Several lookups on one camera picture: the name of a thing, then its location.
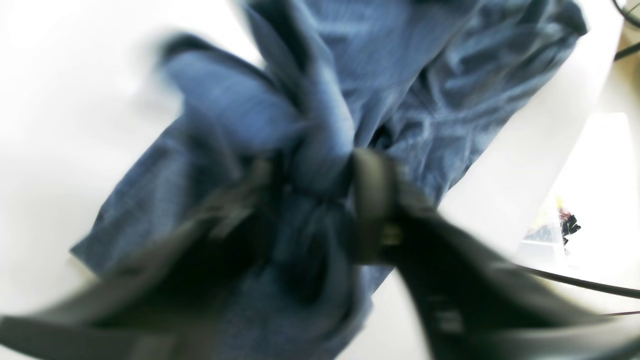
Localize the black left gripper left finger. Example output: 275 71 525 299
1 160 281 360

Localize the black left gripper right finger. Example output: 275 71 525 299
352 148 640 360

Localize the dark blue t-shirt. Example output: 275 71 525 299
71 0 587 360

